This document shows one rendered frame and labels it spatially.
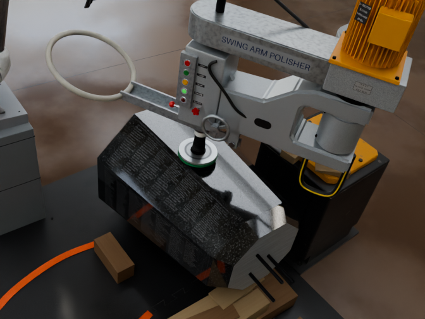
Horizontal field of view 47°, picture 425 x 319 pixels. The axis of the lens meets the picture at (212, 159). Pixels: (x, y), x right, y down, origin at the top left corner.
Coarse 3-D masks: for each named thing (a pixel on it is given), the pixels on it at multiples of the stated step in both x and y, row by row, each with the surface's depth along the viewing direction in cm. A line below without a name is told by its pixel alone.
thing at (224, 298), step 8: (216, 288) 284; (248, 288) 287; (216, 296) 280; (224, 296) 281; (232, 296) 282; (240, 296) 282; (224, 304) 277; (232, 304) 278; (208, 312) 272; (216, 312) 273; (224, 312) 274; (232, 312) 274
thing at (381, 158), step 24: (264, 144) 312; (264, 168) 321; (288, 168) 302; (360, 168) 303; (384, 168) 316; (288, 192) 312; (360, 192) 315; (312, 216) 301; (336, 216) 312; (312, 240) 310; (336, 240) 347; (312, 264) 334
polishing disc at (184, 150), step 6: (192, 138) 274; (180, 144) 269; (186, 144) 269; (210, 144) 272; (180, 150) 265; (186, 150) 266; (210, 150) 269; (216, 150) 269; (186, 156) 262; (192, 156) 263; (198, 156) 264; (204, 156) 264; (210, 156) 265; (216, 156) 267; (192, 162) 260; (198, 162) 260; (204, 162) 261; (210, 162) 262
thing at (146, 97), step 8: (136, 88) 265; (144, 88) 263; (128, 96) 256; (136, 96) 255; (144, 96) 263; (152, 96) 264; (160, 96) 262; (168, 96) 260; (136, 104) 257; (144, 104) 255; (152, 104) 252; (160, 104) 260; (168, 104) 261; (160, 112) 253; (168, 112) 251; (176, 112) 258; (176, 120) 252; (200, 128) 249; (216, 136) 248; (232, 144) 242
